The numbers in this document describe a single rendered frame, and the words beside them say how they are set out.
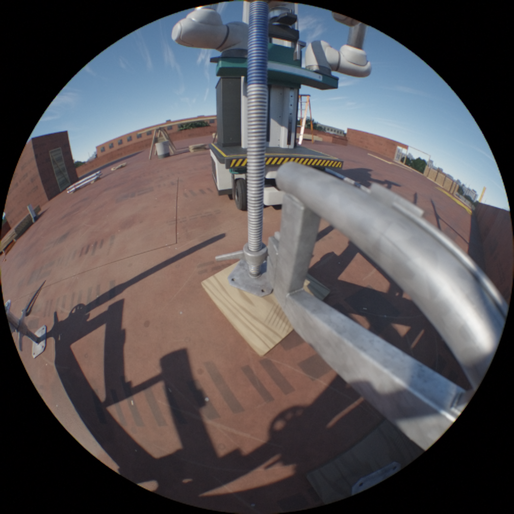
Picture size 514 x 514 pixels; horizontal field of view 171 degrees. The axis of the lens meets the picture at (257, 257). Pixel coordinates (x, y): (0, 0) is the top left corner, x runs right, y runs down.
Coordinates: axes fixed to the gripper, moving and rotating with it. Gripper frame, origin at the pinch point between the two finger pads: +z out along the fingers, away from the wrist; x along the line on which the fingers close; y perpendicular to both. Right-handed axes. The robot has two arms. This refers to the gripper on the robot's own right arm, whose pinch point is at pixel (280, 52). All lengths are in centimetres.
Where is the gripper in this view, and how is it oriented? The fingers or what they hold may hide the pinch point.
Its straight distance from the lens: 78.8
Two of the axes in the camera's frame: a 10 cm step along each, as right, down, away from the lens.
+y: -3.1, -6.5, 6.9
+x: -9.5, 2.0, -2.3
